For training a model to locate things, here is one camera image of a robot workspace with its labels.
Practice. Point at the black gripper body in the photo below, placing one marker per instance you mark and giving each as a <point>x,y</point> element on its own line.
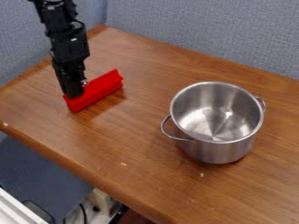
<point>64,30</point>

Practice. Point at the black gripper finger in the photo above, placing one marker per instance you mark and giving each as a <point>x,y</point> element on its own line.
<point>70,74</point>

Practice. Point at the red rectangular block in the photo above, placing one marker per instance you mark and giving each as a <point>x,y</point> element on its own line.
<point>98,89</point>

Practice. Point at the stainless steel pot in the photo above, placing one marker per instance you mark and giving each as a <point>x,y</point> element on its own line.
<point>216,119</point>

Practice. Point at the white box below table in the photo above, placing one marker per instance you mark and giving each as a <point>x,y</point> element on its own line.
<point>16,212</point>

